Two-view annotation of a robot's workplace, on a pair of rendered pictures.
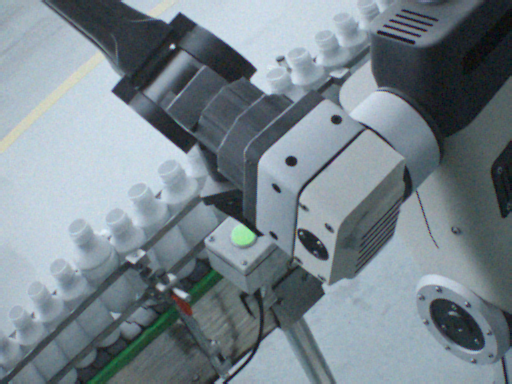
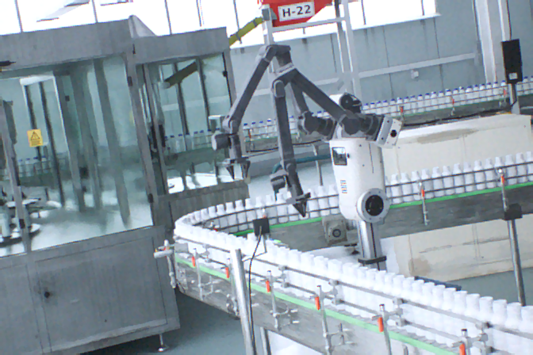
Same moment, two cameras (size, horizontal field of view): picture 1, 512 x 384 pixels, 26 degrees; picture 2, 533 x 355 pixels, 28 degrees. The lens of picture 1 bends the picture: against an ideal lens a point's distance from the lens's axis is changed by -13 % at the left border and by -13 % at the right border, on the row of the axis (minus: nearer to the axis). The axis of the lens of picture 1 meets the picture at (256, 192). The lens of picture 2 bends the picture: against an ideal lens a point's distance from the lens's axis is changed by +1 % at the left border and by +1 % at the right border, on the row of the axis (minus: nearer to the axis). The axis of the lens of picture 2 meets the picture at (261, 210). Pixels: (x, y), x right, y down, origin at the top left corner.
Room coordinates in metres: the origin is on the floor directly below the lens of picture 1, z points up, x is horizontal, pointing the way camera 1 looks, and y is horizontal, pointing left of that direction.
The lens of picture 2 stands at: (0.88, 4.66, 1.87)
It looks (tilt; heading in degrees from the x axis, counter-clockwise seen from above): 7 degrees down; 277
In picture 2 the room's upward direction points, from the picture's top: 9 degrees counter-clockwise
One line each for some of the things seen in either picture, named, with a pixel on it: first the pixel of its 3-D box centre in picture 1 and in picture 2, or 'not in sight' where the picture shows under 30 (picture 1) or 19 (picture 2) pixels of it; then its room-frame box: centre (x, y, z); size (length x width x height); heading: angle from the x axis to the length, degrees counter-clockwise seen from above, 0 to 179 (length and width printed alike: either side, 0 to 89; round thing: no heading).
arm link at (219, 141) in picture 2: not in sight; (224, 135); (1.55, -0.18, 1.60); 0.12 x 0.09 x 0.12; 28
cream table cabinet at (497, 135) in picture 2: not in sight; (460, 198); (0.27, -4.06, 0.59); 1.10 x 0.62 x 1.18; 10
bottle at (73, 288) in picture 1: (82, 302); (259, 261); (1.42, 0.31, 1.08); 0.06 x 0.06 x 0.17
